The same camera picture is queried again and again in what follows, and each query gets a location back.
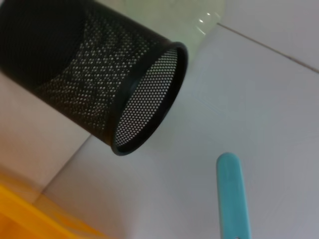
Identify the green glass fruit plate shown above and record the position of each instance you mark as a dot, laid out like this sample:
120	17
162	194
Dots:
184	17

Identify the black mesh cup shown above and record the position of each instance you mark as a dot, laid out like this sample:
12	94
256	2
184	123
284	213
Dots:
62	62

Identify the yellow plastic storage bin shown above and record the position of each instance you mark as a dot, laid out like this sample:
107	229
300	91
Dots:
32	219

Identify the blue scissors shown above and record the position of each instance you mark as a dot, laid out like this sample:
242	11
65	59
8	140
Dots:
231	199

